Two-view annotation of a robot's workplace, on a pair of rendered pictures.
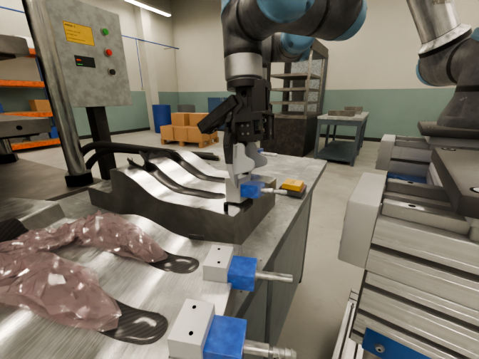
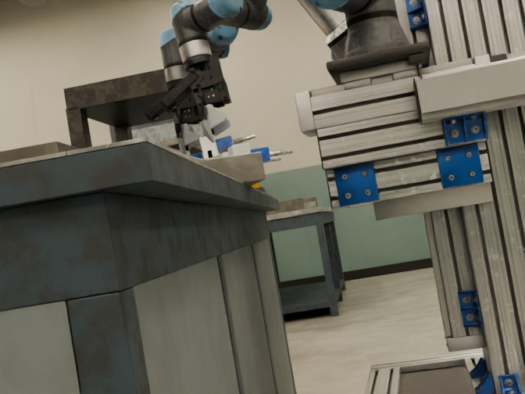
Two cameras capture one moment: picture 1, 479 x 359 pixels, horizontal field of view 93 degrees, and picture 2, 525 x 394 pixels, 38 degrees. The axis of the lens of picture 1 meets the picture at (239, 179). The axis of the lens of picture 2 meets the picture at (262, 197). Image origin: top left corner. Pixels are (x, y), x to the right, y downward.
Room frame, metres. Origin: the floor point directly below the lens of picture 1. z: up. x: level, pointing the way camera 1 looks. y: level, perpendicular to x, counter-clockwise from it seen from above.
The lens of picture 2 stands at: (-1.26, 0.64, 0.70)
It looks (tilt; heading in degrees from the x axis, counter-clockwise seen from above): 2 degrees up; 337
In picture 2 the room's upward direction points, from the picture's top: 10 degrees counter-clockwise
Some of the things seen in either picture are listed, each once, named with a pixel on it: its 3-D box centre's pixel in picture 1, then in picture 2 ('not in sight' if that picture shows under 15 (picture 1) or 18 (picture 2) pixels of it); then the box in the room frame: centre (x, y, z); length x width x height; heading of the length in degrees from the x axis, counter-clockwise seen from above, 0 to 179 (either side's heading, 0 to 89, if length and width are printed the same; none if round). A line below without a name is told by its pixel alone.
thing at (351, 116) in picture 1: (343, 131); (294, 253); (4.63, -2.12, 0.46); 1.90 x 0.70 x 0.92; 149
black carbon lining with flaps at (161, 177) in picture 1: (181, 170); not in sight; (0.61, 0.16, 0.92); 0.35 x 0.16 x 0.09; 62
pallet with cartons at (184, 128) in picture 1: (189, 128); not in sight; (5.72, 1.25, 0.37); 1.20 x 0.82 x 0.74; 67
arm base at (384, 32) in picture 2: not in sight; (375, 39); (0.19, -0.33, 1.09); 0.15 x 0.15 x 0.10
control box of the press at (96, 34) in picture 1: (108, 172); not in sight; (1.14, 0.69, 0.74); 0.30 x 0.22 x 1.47; 152
